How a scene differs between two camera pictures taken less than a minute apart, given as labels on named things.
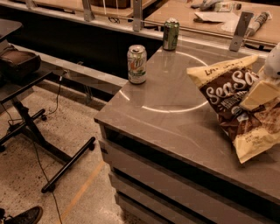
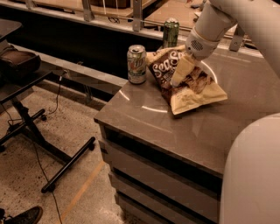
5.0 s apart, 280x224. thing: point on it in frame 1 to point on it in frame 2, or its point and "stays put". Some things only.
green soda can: x=171 y=33 stays put
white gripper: x=274 y=62 to x=199 y=45
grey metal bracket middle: x=137 y=15 stays put
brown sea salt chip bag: x=225 y=85 to x=198 y=89
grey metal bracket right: x=241 y=31 stays put
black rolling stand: x=27 y=127 stays put
